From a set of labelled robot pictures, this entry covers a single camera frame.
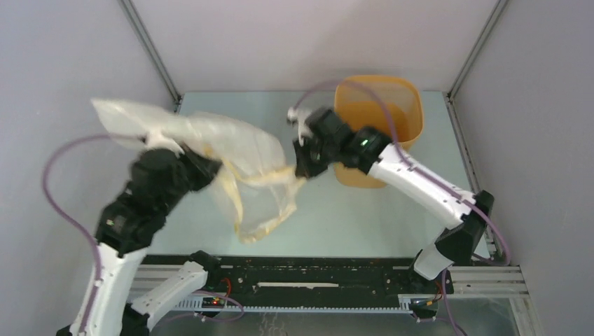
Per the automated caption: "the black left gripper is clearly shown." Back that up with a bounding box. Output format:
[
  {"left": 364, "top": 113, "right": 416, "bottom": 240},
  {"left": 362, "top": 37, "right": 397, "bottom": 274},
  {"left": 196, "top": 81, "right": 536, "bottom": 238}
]
[{"left": 160, "top": 140, "right": 225, "bottom": 214}]

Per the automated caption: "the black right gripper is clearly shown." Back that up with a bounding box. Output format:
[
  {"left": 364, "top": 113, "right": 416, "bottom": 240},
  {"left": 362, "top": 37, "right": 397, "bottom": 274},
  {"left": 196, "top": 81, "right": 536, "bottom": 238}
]
[{"left": 293, "top": 131, "right": 340, "bottom": 179}]

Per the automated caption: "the translucent cream trash bag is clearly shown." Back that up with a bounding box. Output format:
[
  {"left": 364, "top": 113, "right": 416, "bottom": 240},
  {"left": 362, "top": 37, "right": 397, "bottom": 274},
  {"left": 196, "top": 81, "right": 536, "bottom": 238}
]
[{"left": 90, "top": 98, "right": 306, "bottom": 244}]

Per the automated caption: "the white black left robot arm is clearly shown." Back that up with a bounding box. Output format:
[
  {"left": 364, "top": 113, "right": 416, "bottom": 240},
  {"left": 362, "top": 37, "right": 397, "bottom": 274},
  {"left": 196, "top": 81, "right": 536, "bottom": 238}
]
[{"left": 57, "top": 148, "right": 222, "bottom": 335}]

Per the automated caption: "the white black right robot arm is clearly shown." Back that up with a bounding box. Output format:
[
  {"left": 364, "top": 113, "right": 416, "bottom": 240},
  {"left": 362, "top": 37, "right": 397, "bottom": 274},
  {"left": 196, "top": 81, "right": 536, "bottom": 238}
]
[{"left": 287, "top": 108, "right": 494, "bottom": 293}]

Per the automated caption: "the orange slotted plastic trash bin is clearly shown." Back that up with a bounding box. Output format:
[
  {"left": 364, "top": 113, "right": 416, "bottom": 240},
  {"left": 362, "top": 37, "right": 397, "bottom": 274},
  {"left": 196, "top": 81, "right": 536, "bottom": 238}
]
[{"left": 333, "top": 75, "right": 424, "bottom": 188}]

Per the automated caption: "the small electronics board with leds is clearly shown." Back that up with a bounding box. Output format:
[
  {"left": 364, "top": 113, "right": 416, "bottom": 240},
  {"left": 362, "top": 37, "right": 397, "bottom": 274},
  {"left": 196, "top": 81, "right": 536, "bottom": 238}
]
[{"left": 201, "top": 297, "right": 226, "bottom": 309}]

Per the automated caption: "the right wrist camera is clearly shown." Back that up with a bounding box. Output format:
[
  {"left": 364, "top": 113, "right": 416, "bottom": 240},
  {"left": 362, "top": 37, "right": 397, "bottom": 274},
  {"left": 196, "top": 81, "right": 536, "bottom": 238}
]
[{"left": 286, "top": 107, "right": 313, "bottom": 146}]

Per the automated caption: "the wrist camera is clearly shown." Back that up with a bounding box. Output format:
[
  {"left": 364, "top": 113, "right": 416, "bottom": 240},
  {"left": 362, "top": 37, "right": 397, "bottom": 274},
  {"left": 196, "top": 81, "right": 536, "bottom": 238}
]
[
  {"left": 286, "top": 107, "right": 313, "bottom": 146},
  {"left": 144, "top": 131, "right": 184, "bottom": 155}
]

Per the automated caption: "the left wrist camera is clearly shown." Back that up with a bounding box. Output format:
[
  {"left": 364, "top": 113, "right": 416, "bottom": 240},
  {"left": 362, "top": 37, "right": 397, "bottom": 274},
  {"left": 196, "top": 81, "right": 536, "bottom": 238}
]
[{"left": 144, "top": 131, "right": 184, "bottom": 155}]

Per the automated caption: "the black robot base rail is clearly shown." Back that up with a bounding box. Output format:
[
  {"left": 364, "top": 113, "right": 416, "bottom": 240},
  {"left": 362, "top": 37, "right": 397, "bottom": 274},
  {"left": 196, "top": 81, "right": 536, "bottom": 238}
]
[{"left": 153, "top": 251, "right": 493, "bottom": 321}]

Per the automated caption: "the aluminium frame post left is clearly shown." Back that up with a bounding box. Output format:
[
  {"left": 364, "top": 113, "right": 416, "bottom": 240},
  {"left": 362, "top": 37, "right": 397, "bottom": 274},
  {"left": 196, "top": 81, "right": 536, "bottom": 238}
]
[{"left": 117, "top": 0, "right": 182, "bottom": 110}]

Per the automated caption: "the aluminium frame post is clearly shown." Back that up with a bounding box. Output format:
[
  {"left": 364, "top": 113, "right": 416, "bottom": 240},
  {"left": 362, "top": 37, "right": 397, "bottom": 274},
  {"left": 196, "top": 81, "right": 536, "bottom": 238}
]
[
  {"left": 446, "top": 0, "right": 510, "bottom": 102},
  {"left": 117, "top": 0, "right": 182, "bottom": 110}
]

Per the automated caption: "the aluminium frame post right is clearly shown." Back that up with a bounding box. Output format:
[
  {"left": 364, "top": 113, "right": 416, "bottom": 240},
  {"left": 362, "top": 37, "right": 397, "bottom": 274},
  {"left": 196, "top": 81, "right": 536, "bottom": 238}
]
[{"left": 446, "top": 0, "right": 510, "bottom": 102}]

